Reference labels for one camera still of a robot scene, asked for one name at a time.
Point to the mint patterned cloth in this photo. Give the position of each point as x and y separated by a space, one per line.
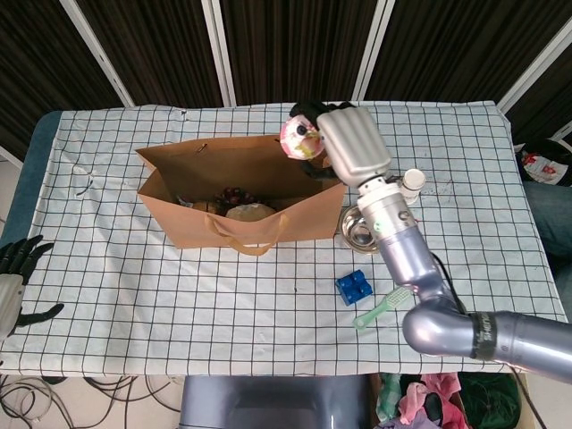
388 393

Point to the brown paper bag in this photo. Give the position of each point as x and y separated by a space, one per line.
308 219

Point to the yellow snack packet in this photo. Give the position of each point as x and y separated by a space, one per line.
250 212

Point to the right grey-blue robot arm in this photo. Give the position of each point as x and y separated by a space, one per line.
415 263

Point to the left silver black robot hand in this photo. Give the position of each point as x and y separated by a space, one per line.
8 304

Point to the white black checkered tablecloth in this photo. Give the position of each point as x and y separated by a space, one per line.
179 313

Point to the white partition frame post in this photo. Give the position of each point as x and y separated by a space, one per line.
373 53
98 53
536 67
219 53

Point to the dark green cloth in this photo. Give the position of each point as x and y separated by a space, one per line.
491 397

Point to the blue building block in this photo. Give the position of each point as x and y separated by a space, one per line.
353 288

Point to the dark red grape bunch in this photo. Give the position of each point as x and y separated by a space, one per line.
234 195

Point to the blue denim fabric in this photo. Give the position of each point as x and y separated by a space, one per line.
552 214

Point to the teal table pad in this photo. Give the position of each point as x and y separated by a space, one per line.
27 179

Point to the grey-blue robot torso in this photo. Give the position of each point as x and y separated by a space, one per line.
268 402

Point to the white paper cup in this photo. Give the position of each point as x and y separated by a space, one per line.
413 181

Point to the pink toy cupcake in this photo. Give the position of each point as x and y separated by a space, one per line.
299 140

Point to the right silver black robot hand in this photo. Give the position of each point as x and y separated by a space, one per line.
353 143

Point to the stainless steel bowl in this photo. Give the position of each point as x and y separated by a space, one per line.
355 234

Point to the plastic-wrapped bread bun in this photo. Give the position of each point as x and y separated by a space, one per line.
205 206

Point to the mint green brush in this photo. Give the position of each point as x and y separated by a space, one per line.
380 308

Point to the pink cloth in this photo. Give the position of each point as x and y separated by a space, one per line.
442 393

